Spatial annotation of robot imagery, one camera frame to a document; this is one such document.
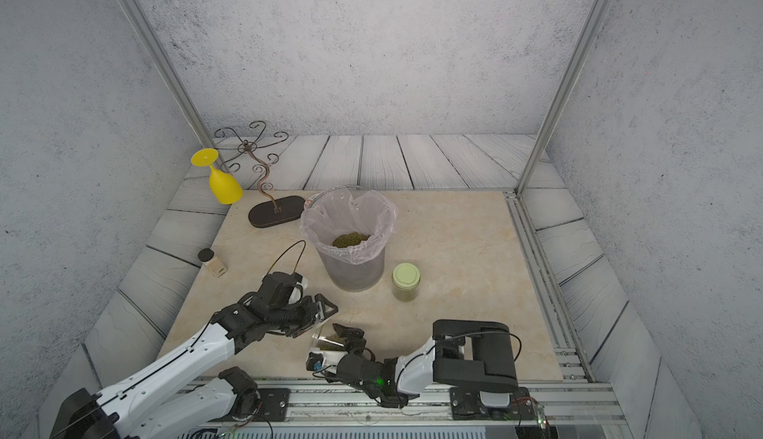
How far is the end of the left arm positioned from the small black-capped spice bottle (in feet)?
1.24

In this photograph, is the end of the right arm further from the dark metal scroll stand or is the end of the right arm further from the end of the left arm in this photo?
the dark metal scroll stand

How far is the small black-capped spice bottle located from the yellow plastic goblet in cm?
17

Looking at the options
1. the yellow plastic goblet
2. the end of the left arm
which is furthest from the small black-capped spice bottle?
the end of the left arm

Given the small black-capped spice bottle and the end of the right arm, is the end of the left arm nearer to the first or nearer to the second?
the end of the right arm

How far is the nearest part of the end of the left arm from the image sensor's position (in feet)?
1.98

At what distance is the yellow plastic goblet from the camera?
0.87 metres

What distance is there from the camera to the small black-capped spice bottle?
930 millimetres

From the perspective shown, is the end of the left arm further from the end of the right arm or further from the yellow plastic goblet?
the yellow plastic goblet

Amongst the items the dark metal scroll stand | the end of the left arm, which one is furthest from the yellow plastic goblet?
the end of the left arm

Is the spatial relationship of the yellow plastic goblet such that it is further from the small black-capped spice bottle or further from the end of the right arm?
the end of the right arm

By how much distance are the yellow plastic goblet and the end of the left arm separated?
16.2 inches

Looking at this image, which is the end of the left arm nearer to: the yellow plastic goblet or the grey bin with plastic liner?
the grey bin with plastic liner

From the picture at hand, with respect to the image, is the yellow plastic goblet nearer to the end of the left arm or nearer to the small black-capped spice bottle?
the small black-capped spice bottle

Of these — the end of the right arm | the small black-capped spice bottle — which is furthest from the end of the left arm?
the small black-capped spice bottle
